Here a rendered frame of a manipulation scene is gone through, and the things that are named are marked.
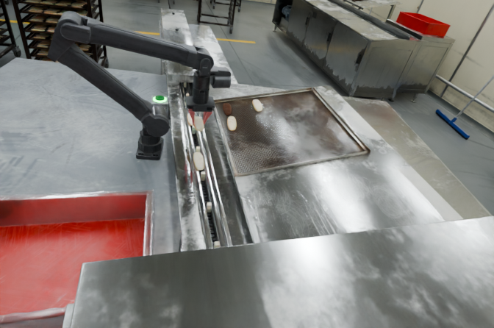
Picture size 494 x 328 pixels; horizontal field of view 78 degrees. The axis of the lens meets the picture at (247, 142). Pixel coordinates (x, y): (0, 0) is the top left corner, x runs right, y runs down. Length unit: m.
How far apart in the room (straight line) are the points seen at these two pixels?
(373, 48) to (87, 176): 3.14
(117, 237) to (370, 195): 0.75
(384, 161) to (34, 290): 1.07
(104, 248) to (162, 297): 0.64
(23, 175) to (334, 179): 0.98
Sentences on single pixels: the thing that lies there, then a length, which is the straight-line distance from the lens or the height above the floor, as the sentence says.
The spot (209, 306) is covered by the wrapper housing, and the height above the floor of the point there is 1.30.
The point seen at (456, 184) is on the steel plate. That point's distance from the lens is 1.59.
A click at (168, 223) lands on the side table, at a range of 0.96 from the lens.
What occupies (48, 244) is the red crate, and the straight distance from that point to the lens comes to 0.97.
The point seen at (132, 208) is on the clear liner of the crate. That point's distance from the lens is 0.93.
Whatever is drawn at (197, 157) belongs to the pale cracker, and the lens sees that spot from 1.12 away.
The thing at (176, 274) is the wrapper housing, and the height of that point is 1.30.
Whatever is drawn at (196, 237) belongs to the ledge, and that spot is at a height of 0.86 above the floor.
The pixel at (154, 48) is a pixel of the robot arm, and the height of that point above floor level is 1.22.
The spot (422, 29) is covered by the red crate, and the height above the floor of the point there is 0.92.
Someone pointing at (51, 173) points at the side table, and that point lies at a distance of 1.17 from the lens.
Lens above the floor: 1.56
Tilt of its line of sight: 35 degrees down
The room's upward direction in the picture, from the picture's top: 11 degrees clockwise
